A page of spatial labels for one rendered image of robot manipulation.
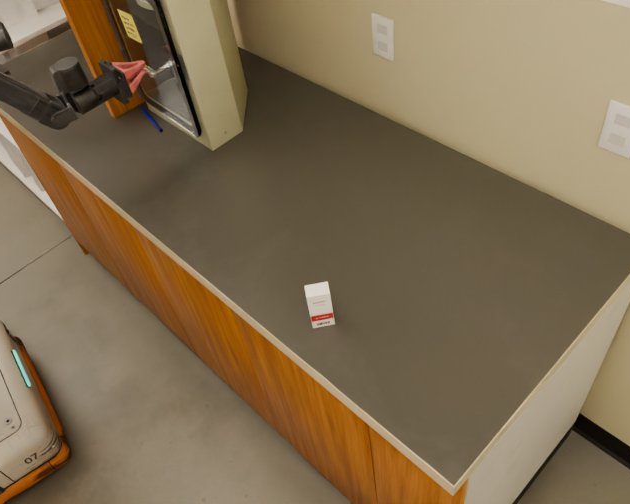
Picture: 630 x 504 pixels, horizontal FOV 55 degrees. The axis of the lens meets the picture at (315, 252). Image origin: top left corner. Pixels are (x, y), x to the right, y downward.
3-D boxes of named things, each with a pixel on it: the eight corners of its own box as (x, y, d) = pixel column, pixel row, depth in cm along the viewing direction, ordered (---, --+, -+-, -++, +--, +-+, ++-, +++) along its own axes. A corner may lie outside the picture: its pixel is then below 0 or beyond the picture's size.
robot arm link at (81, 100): (71, 112, 149) (82, 120, 145) (58, 88, 144) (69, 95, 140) (95, 98, 151) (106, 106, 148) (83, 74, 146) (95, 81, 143)
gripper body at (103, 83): (117, 66, 145) (90, 80, 142) (132, 102, 152) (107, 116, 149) (103, 57, 148) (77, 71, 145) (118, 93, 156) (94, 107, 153)
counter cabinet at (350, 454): (197, 175, 309) (137, 6, 242) (569, 434, 201) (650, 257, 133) (84, 253, 282) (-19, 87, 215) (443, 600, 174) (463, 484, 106)
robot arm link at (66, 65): (45, 114, 148) (55, 129, 142) (21, 72, 139) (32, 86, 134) (91, 93, 151) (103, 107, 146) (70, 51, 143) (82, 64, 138)
